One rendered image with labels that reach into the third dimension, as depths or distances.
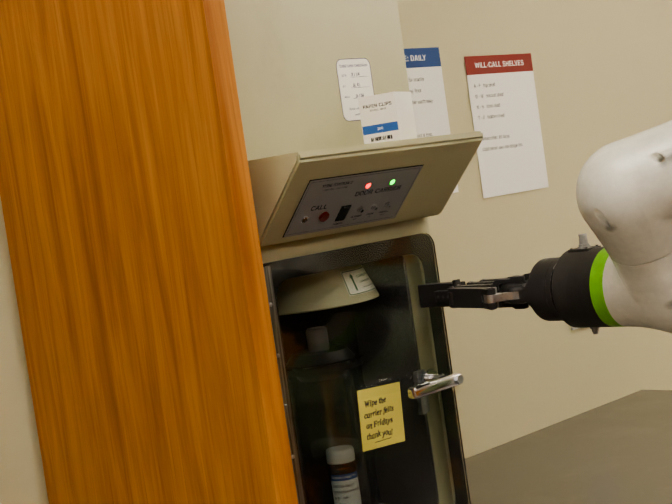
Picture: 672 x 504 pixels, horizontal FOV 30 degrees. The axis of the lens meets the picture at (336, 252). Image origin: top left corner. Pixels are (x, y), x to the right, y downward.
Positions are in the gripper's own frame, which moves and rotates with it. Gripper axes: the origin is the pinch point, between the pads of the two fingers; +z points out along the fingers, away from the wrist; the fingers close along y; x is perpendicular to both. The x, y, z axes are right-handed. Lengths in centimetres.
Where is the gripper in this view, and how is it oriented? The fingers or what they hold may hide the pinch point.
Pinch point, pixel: (442, 294)
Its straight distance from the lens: 162.2
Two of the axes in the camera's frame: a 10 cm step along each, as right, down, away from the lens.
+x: 1.4, 9.9, 0.5
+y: -7.2, 1.4, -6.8
